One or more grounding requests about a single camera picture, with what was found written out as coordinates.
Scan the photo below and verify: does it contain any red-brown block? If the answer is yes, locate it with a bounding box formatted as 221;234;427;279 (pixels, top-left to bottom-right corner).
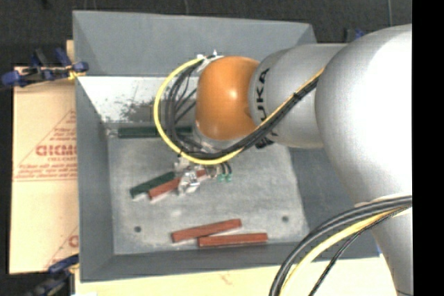
148;168;208;201
197;232;269;248
170;218;243;244

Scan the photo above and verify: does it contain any grey metal bin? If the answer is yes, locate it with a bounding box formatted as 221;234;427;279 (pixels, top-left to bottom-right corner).
71;10;381;281

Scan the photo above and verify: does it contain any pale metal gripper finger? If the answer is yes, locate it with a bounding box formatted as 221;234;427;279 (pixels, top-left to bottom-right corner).
178;175;202;197
174;157;197;179

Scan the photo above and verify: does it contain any dark green flat block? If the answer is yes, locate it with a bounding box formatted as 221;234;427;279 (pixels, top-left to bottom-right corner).
129;171;177;200
117;125;194;139

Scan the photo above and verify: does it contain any brown cardboard board red print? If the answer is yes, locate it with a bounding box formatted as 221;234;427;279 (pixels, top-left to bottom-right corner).
8;64;80;275

